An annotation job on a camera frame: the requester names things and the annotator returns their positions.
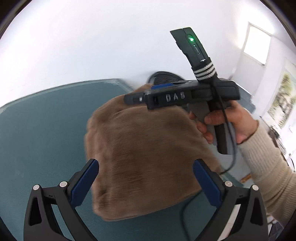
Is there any person's right hand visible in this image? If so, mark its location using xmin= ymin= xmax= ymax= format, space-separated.
xmin=189 ymin=100 xmax=259 ymax=144

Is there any black tracker with green light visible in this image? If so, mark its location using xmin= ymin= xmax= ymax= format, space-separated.
xmin=170 ymin=28 xmax=218 ymax=84

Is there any brown fleece garment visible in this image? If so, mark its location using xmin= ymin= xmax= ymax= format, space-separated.
xmin=84 ymin=95 xmax=221 ymax=221

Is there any teal table mat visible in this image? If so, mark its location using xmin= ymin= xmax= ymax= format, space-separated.
xmin=0 ymin=78 xmax=253 ymax=241

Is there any wall picture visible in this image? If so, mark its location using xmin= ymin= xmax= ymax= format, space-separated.
xmin=267 ymin=71 xmax=295 ymax=128

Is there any black cable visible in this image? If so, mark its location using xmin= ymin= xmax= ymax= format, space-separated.
xmin=179 ymin=81 xmax=238 ymax=241

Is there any cream sweater forearm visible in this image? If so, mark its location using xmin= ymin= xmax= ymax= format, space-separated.
xmin=239 ymin=125 xmax=295 ymax=226

